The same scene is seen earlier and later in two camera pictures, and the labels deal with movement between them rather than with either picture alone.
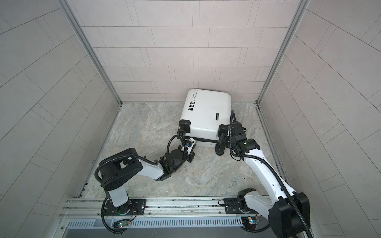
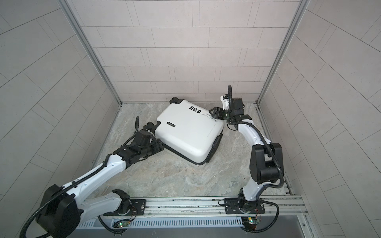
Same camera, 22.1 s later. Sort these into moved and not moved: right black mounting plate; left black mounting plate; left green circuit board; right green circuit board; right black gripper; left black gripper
Moved: left black gripper; right black gripper
Not moved: right black mounting plate; left green circuit board; left black mounting plate; right green circuit board
